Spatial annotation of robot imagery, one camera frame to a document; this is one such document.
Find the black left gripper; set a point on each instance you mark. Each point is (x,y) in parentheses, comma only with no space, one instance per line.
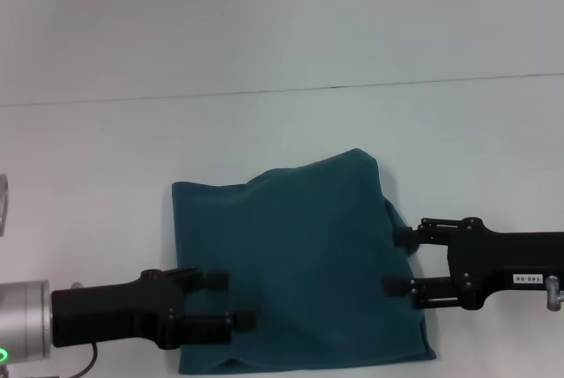
(114,312)

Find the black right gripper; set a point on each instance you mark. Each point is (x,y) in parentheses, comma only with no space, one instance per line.
(506,263)

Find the teal t-shirt with FREE print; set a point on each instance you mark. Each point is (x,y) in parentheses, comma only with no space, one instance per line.
(299,263)

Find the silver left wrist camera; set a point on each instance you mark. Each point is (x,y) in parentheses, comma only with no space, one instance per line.
(3,204)

